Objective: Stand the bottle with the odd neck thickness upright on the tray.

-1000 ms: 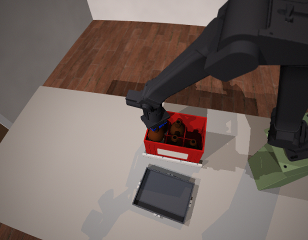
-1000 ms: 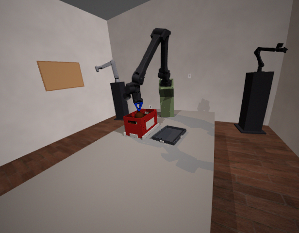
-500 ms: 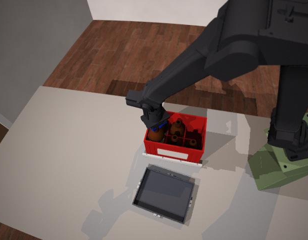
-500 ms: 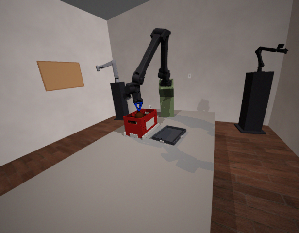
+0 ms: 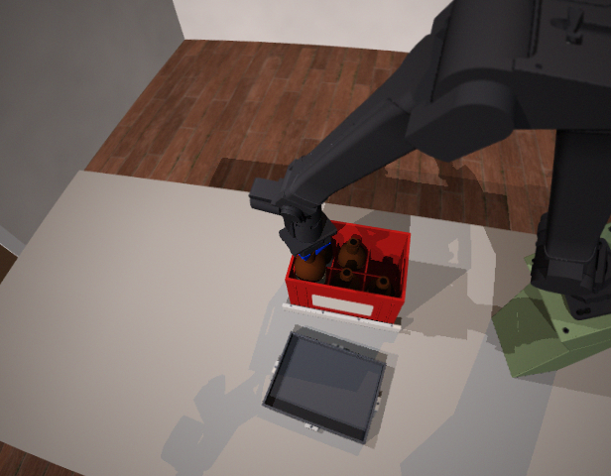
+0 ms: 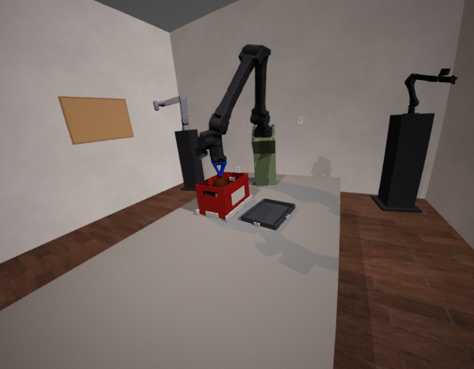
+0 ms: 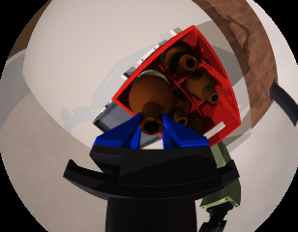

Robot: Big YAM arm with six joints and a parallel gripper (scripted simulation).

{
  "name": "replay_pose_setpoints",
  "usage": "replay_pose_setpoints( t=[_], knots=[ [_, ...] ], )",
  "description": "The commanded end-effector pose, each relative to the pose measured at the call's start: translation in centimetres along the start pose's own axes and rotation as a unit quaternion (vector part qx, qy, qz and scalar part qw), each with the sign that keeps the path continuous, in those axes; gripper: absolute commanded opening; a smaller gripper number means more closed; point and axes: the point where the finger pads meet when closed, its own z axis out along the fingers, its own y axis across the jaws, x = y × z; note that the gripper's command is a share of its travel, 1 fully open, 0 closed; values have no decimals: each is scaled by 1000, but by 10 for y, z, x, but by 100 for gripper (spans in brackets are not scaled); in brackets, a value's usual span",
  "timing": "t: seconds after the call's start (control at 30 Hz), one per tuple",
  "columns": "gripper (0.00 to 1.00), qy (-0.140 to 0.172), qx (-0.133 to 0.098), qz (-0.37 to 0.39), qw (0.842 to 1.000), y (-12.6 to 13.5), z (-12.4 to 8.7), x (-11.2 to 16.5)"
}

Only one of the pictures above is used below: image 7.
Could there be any red crate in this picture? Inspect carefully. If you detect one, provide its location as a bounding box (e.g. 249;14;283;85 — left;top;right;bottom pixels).
112;25;241;148

